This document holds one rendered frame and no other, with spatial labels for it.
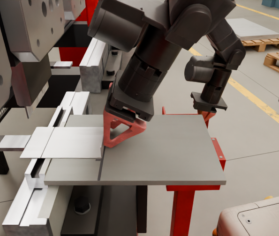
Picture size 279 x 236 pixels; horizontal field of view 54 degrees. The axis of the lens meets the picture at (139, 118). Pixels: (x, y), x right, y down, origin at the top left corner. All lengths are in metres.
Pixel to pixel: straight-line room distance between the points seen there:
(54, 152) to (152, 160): 0.16
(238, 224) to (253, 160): 0.86
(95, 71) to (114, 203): 0.47
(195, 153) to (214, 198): 1.32
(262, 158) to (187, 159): 1.72
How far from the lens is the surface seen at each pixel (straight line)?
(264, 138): 2.35
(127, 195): 0.55
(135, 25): 0.36
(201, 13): 0.32
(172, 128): 0.51
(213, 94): 0.82
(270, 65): 3.79
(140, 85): 0.39
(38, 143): 0.49
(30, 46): 0.31
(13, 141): 0.51
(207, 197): 1.76
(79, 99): 0.67
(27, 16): 0.31
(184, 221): 1.09
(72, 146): 0.47
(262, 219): 1.37
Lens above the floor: 1.29
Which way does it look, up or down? 33 degrees down
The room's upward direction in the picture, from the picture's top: straight up
